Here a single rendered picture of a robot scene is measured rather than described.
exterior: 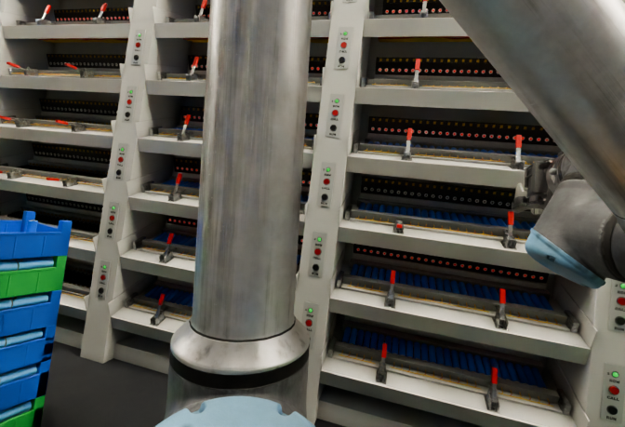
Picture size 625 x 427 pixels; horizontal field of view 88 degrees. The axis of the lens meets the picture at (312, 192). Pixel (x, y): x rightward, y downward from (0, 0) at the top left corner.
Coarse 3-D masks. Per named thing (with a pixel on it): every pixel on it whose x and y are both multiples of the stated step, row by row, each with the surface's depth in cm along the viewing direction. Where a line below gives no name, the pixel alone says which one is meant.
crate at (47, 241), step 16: (0, 224) 80; (16, 224) 83; (64, 224) 75; (0, 240) 65; (16, 240) 67; (32, 240) 70; (48, 240) 73; (64, 240) 75; (0, 256) 65; (16, 256) 68; (32, 256) 70; (48, 256) 73
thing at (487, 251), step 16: (464, 208) 97; (480, 208) 96; (496, 208) 95; (352, 224) 91; (368, 224) 91; (352, 240) 89; (368, 240) 88; (384, 240) 87; (400, 240) 86; (416, 240) 84; (432, 240) 83; (448, 240) 83; (464, 240) 83; (480, 240) 84; (496, 240) 84; (448, 256) 83; (464, 256) 82; (480, 256) 81; (496, 256) 80; (512, 256) 79; (528, 256) 78; (544, 272) 78
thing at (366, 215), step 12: (360, 216) 94; (372, 216) 93; (384, 216) 92; (396, 216) 91; (408, 216) 91; (432, 228) 88; (444, 228) 89; (456, 228) 88; (468, 228) 87; (480, 228) 86; (492, 228) 86; (504, 228) 85; (516, 228) 86
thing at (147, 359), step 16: (128, 352) 107; (144, 352) 106; (160, 352) 106; (160, 368) 104; (320, 400) 91; (336, 400) 92; (352, 400) 93; (368, 400) 94; (384, 400) 95; (320, 416) 91; (336, 416) 90; (352, 416) 89; (368, 416) 88; (384, 416) 88; (400, 416) 89; (416, 416) 89; (432, 416) 90
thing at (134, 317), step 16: (128, 288) 111; (144, 288) 118; (160, 288) 117; (176, 288) 117; (192, 288) 116; (112, 304) 105; (128, 304) 109; (144, 304) 110; (160, 304) 103; (176, 304) 108; (192, 304) 109; (112, 320) 105; (128, 320) 104; (144, 320) 104; (160, 320) 103; (176, 320) 104; (144, 336) 103; (160, 336) 101
